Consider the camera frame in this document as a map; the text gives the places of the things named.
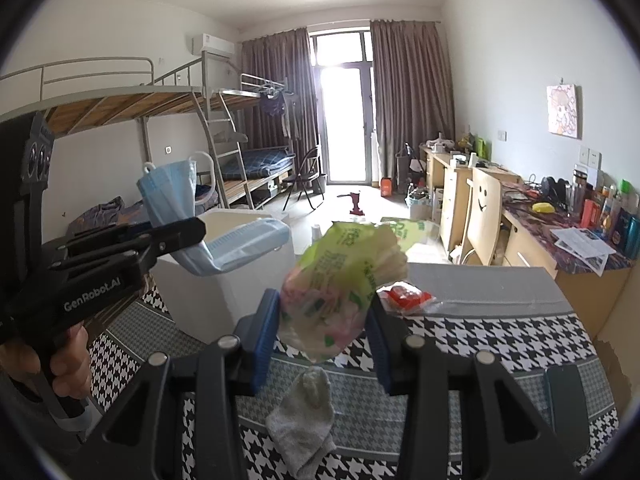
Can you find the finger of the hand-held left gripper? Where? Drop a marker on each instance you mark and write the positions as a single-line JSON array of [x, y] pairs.
[[175, 230], [135, 255]]

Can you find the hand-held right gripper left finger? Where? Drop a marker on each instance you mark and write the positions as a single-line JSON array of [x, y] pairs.
[[267, 340]]

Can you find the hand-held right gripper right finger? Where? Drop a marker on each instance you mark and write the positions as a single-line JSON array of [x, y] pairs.
[[377, 355]]

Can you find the blue face mask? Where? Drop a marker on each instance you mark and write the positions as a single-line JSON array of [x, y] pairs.
[[170, 190]]

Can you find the white foam box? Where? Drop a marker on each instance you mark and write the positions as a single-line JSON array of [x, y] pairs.
[[200, 300]]

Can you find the green floral tissue packet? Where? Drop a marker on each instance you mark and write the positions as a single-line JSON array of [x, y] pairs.
[[330, 290]]

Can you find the grey sock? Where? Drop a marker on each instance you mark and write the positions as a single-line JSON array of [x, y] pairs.
[[305, 420]]

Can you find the person's left hand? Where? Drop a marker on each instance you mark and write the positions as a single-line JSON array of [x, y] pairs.
[[70, 360]]

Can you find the blue quilt with orange stripes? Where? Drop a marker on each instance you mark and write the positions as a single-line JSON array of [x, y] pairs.
[[107, 215]]

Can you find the red snack packet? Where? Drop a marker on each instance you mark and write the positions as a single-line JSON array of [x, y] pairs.
[[405, 299]]

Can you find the grey metal bunk bed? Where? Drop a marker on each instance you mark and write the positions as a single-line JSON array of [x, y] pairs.
[[100, 105], [260, 160]]

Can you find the houndstooth tablecloth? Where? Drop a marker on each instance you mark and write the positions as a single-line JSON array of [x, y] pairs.
[[490, 330]]

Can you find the grey metal ladder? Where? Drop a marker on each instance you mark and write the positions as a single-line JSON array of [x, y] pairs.
[[222, 125]]

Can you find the black folding chair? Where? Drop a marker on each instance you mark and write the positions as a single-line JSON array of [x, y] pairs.
[[305, 175]]

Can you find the white bin with bottles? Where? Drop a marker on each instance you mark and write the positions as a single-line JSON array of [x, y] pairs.
[[419, 205]]

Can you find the dark hanging clothes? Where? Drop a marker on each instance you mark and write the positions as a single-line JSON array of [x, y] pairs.
[[274, 104]]

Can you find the light wooden desk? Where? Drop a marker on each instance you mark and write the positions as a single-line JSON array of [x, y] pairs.
[[450, 195]]

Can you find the wooden chair with smiley face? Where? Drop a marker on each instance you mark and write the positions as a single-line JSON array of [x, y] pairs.
[[482, 210]]

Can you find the white air conditioner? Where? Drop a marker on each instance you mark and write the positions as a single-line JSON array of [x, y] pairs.
[[212, 45]]

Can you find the glass balcony door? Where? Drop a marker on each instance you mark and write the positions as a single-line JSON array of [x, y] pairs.
[[342, 125]]

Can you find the brown curtain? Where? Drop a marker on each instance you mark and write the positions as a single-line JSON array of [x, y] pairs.
[[280, 60], [415, 100]]

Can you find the wooden desk with patterned cover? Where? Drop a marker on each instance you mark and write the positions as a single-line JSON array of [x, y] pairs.
[[575, 285]]

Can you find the yellow object on desk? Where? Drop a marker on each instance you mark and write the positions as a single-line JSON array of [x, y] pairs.
[[543, 207]]

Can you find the printed paper sheets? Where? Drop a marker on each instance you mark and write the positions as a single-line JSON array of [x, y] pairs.
[[582, 247]]

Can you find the green box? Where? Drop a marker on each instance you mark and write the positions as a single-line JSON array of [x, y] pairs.
[[480, 146]]

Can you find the black headphones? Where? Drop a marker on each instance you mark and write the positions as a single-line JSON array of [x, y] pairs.
[[554, 190]]

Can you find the row of toiletry bottles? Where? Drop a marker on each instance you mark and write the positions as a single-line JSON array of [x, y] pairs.
[[612, 215]]

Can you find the white double wall socket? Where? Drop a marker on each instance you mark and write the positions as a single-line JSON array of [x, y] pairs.
[[590, 156]]

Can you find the cartoon wall poster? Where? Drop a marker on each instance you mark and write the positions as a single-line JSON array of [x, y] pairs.
[[564, 110]]

